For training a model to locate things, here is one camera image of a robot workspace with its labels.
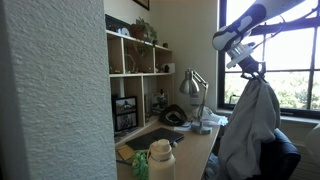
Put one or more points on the small black figurine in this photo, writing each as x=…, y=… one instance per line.
x=166, y=69

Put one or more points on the potted green plant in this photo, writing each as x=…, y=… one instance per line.
x=141, y=28

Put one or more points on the wooden shelf hutch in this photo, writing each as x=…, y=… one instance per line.
x=141, y=75

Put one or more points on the silver desk lamp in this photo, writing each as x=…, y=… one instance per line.
x=189, y=85

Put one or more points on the black double photo frame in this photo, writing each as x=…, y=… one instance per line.
x=125, y=106

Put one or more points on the white box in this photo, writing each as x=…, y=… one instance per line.
x=172, y=67

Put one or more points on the light blue cloth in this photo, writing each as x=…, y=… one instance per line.
x=211, y=166

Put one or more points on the small white ball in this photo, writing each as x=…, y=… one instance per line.
x=174, y=144

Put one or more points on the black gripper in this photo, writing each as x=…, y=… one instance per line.
x=250, y=65

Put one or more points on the green yellow lei garland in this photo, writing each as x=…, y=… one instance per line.
x=140, y=165

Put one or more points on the black laptop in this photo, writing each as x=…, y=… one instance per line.
x=155, y=137

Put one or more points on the black microscope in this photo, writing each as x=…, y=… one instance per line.
x=162, y=100

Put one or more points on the clear purple plastic bag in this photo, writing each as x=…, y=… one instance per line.
x=221, y=120

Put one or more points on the black leather chair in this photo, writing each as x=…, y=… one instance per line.
x=283, y=156

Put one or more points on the white baseball cap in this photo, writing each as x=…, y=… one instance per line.
x=206, y=114

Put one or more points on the yellow notepad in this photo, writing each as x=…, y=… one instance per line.
x=125, y=152

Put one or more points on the pale rounded object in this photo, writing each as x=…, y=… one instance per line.
x=315, y=143

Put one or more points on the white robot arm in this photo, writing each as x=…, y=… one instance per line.
x=233, y=31

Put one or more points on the white antler bowl ornament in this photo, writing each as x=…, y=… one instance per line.
x=129, y=62

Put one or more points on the small dark jar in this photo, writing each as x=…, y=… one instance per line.
x=155, y=42
x=165, y=45

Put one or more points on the dark gold framed art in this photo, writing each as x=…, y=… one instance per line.
x=113, y=22

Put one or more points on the small round ornament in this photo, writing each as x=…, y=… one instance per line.
x=125, y=32

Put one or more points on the white paper sheets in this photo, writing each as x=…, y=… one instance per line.
x=182, y=127

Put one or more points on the cream water bottle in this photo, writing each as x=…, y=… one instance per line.
x=161, y=165

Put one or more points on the grey fleece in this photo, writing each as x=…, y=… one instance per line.
x=248, y=133

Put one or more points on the black framed wall picture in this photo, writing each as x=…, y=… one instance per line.
x=141, y=3

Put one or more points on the black window frame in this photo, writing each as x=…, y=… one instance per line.
x=221, y=83

